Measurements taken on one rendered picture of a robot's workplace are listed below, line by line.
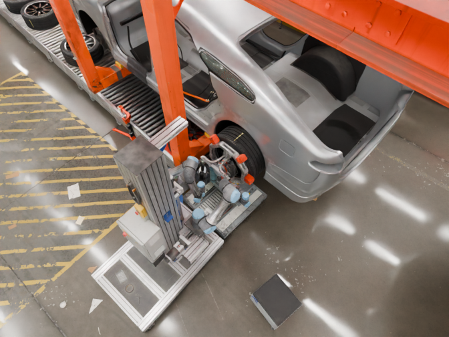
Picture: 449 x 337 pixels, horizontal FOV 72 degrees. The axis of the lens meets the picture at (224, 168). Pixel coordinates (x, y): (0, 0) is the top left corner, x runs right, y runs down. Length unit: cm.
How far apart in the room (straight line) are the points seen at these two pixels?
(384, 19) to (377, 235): 343
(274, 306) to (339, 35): 272
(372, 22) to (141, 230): 223
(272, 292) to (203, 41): 265
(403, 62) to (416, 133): 443
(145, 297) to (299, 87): 307
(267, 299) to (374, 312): 129
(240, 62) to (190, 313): 270
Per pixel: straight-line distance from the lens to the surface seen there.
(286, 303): 354
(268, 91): 291
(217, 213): 288
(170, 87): 284
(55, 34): 704
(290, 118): 284
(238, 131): 339
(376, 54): 143
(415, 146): 564
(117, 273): 381
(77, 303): 412
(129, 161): 218
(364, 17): 146
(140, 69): 455
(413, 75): 139
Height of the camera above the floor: 375
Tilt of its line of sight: 57 degrees down
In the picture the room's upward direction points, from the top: 2 degrees clockwise
